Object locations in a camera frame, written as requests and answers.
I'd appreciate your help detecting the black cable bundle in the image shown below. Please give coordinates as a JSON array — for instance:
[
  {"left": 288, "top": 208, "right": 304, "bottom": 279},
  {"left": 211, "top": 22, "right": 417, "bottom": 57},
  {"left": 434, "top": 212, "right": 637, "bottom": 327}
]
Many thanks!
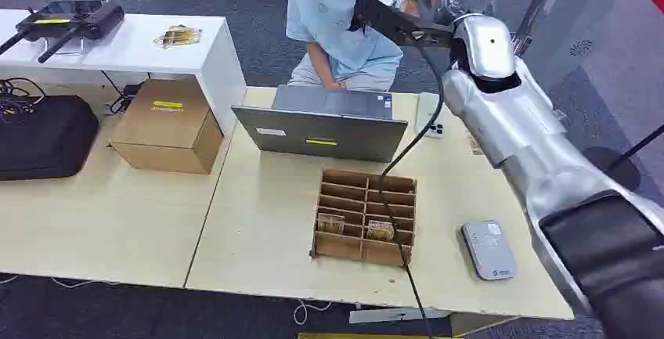
[{"left": 0, "top": 77, "right": 47, "bottom": 123}]

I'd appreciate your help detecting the white smartphone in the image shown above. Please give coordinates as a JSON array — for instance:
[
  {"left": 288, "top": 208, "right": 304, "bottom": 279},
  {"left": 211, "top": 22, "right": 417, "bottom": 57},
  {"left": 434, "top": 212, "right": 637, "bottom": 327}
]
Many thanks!
[{"left": 414, "top": 92, "right": 446, "bottom": 140}]

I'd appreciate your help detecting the grey flat card reader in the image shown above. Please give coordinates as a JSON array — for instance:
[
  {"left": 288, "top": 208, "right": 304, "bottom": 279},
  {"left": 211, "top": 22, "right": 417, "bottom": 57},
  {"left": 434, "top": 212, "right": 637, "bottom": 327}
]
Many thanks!
[{"left": 460, "top": 220, "right": 518, "bottom": 282}]

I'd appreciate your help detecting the black power cable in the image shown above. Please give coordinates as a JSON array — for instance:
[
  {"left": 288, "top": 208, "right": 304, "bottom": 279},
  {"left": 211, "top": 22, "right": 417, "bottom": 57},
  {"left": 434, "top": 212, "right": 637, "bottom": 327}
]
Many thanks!
[{"left": 100, "top": 70, "right": 145, "bottom": 116}]

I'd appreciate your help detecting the black controller with antennas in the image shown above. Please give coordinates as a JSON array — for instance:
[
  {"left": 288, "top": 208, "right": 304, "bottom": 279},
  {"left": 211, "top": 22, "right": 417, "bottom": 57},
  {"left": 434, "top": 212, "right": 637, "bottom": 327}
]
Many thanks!
[{"left": 0, "top": 0, "right": 126, "bottom": 65}]

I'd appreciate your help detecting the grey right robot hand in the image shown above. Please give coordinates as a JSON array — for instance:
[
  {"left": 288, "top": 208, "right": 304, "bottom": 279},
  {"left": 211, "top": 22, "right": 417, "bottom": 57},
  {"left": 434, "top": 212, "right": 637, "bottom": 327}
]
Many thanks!
[{"left": 353, "top": 0, "right": 459, "bottom": 50}]

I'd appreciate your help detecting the white side table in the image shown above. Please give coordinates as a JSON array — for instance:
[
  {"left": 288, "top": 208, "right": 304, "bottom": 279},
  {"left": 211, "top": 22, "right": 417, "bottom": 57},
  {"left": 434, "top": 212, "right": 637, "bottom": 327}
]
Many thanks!
[{"left": 0, "top": 9, "right": 248, "bottom": 136}]

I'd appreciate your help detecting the brown cardboard box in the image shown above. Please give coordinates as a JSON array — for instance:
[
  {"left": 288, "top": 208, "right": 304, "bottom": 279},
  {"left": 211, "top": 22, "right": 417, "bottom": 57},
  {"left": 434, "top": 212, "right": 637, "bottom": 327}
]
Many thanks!
[{"left": 107, "top": 78, "right": 226, "bottom": 176}]

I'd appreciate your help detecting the grey laptop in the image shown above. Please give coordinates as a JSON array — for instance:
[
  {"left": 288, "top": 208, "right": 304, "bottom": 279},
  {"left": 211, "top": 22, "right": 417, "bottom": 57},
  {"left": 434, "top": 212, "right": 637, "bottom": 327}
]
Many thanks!
[{"left": 231, "top": 85, "right": 410, "bottom": 164}]

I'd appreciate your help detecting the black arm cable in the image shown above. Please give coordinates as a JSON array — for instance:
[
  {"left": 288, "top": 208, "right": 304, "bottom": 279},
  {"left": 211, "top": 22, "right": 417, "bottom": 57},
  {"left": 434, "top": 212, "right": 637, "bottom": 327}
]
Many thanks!
[{"left": 375, "top": 31, "right": 447, "bottom": 339}]

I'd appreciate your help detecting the metal pole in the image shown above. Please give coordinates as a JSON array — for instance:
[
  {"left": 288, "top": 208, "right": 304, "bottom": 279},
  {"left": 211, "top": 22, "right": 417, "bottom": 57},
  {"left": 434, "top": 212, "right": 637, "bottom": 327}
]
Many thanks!
[{"left": 511, "top": 0, "right": 569, "bottom": 58}]

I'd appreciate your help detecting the black soft bag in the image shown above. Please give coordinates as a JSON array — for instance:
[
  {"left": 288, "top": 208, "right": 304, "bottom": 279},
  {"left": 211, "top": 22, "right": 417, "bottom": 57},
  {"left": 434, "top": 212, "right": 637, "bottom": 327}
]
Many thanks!
[{"left": 0, "top": 94, "right": 100, "bottom": 182}]

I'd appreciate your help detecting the thin black cable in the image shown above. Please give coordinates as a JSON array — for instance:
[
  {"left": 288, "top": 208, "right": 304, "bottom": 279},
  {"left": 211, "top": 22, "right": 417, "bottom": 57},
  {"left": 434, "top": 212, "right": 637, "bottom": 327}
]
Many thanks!
[{"left": 605, "top": 123, "right": 664, "bottom": 173}]

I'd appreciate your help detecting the stack of printed cards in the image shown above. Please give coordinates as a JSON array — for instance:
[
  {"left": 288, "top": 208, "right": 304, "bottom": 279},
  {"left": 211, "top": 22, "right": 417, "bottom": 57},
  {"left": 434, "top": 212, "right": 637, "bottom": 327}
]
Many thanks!
[{"left": 153, "top": 24, "right": 203, "bottom": 49}]

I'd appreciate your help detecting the clear acrylic stand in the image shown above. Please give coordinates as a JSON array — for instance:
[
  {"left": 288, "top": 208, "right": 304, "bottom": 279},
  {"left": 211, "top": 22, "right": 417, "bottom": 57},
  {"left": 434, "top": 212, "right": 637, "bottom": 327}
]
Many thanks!
[{"left": 43, "top": 36, "right": 87, "bottom": 57}]

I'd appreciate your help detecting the wooden compartment box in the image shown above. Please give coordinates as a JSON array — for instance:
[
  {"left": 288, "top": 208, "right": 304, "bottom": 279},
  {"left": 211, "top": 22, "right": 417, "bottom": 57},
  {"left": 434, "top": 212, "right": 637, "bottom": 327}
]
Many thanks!
[{"left": 309, "top": 168, "right": 418, "bottom": 269}]

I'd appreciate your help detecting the person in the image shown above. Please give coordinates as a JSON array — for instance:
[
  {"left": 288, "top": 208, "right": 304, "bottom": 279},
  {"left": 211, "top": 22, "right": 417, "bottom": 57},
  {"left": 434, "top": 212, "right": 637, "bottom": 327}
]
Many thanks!
[{"left": 285, "top": 0, "right": 438, "bottom": 93}]

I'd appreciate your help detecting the thin white floor cable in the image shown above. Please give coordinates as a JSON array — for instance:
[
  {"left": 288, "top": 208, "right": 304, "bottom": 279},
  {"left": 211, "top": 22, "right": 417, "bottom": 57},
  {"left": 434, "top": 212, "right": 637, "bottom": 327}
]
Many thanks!
[{"left": 0, "top": 273, "right": 121, "bottom": 290}]

